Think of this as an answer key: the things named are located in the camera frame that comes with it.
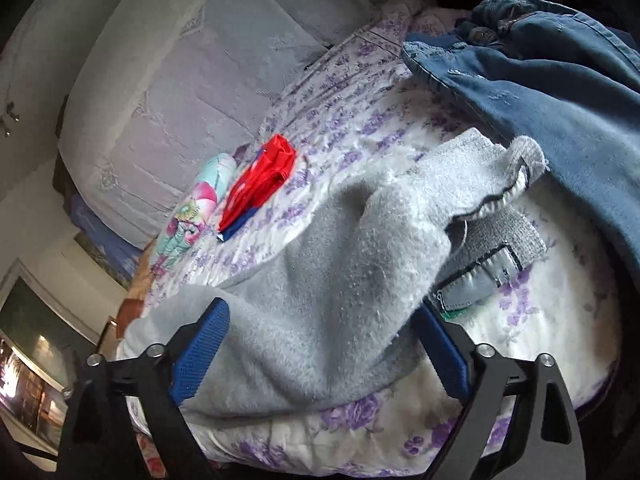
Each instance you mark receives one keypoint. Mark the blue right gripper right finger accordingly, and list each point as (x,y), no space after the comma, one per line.
(517,421)

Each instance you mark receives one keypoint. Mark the red folded garment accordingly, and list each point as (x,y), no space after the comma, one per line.
(258,182)

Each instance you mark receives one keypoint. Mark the blue denim jeans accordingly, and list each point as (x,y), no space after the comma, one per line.
(536,68)

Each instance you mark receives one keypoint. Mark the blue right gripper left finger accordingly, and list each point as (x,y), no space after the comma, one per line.
(98,440)

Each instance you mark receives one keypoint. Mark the dark window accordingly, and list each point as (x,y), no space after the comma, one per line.
(38,352)

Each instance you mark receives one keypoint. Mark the purple floral bedsheet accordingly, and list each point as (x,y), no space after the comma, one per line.
(355,106)

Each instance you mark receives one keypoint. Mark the grey fleece pants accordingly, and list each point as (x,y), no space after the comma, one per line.
(325,321)

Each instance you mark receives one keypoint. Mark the grey upholstered headboard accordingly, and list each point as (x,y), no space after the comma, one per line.
(171,83)

